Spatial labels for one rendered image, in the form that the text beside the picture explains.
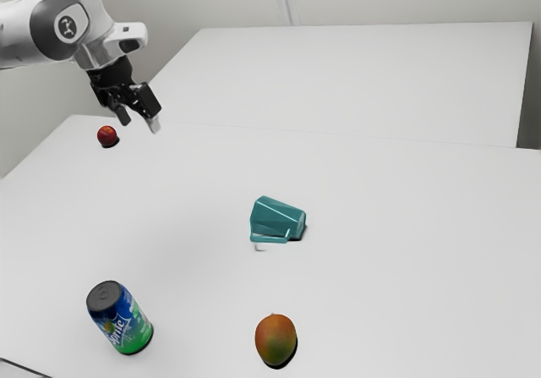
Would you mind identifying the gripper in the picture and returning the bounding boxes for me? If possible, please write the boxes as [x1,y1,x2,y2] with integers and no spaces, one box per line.
[85,55,163,134]

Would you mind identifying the teal faceted mug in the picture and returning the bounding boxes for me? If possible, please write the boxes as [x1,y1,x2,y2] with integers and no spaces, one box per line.
[249,195,307,244]

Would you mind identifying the red apple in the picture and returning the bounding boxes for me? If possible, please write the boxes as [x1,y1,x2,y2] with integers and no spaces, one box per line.
[96,125,118,147]

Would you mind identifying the green and blue soda can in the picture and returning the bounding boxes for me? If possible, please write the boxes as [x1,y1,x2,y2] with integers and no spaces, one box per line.
[85,280,154,356]

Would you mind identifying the orange green mango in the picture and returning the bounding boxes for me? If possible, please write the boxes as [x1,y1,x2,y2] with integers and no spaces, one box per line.
[254,313,298,366]

